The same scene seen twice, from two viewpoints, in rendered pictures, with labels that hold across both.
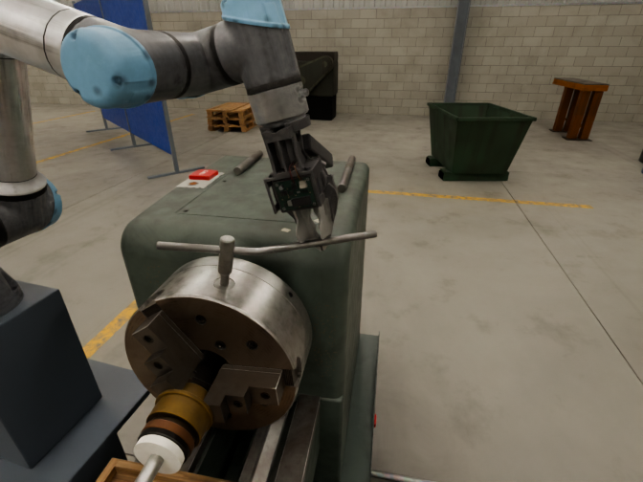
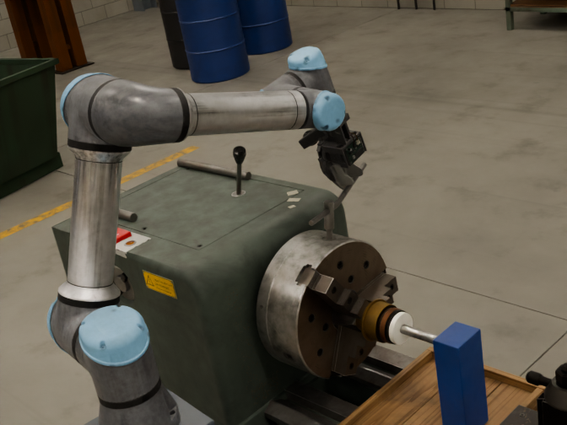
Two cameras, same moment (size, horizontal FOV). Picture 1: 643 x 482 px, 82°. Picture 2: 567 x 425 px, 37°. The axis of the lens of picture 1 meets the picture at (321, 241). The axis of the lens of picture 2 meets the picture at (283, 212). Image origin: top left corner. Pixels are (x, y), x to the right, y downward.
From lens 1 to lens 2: 169 cm
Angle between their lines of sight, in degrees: 47
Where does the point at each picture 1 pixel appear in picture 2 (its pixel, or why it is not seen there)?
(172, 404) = (380, 304)
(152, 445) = (401, 317)
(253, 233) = (279, 220)
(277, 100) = not seen: hidden behind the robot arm
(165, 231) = (225, 257)
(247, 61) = (321, 87)
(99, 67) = (340, 109)
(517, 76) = not seen: outside the picture
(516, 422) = not seen: hidden behind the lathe
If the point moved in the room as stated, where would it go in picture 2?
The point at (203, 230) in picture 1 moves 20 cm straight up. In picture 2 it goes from (248, 239) to (231, 156)
